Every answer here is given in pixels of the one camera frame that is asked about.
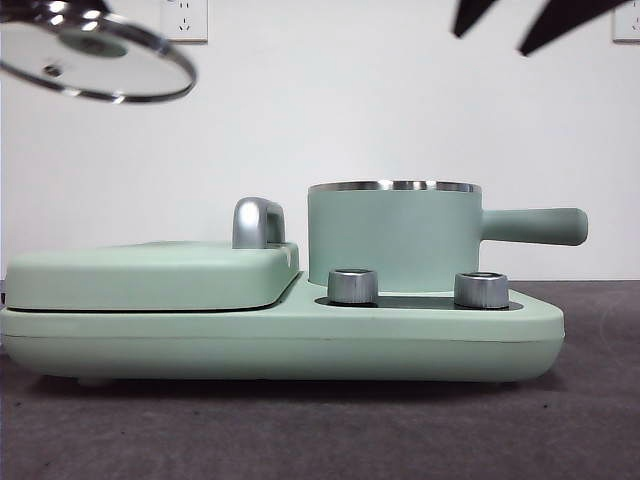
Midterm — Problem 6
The glass lid with green knob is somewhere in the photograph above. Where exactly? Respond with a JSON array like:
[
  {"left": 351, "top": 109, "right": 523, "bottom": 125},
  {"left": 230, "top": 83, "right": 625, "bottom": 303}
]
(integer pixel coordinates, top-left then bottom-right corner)
[{"left": 0, "top": 0, "right": 197, "bottom": 105}]

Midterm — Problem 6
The green pot with handle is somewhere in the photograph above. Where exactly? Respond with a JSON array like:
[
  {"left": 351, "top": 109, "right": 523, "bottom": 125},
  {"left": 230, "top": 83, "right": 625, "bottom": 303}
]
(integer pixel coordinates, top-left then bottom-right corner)
[{"left": 305, "top": 180, "right": 589, "bottom": 294}]

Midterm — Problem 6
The green breakfast machine base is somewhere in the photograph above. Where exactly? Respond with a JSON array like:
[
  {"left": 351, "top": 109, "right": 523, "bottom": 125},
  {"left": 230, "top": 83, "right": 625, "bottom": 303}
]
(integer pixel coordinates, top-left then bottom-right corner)
[{"left": 0, "top": 279, "right": 568, "bottom": 389}]

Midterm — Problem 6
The white wall socket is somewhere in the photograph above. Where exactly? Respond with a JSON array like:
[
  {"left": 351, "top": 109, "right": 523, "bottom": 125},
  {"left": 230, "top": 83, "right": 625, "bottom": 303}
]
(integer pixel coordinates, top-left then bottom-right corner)
[
  {"left": 160, "top": 0, "right": 209, "bottom": 45},
  {"left": 613, "top": 0, "right": 640, "bottom": 44}
]

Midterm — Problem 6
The silver griddle cover handle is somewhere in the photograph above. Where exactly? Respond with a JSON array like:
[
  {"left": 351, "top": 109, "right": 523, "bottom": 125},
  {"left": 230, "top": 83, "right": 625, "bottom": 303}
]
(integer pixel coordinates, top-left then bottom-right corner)
[{"left": 232, "top": 197, "right": 289, "bottom": 250}]

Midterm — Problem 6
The silver control knob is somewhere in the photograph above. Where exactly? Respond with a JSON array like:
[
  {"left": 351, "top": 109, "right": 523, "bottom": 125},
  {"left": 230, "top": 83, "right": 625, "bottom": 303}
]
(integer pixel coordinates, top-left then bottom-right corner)
[
  {"left": 453, "top": 271, "right": 510, "bottom": 309},
  {"left": 327, "top": 268, "right": 380, "bottom": 306}
]

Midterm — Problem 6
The green hinged griddle cover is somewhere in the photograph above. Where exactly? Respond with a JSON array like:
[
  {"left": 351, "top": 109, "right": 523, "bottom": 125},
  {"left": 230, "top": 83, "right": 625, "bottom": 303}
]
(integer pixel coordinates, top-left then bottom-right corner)
[{"left": 4, "top": 240, "right": 301, "bottom": 312}]

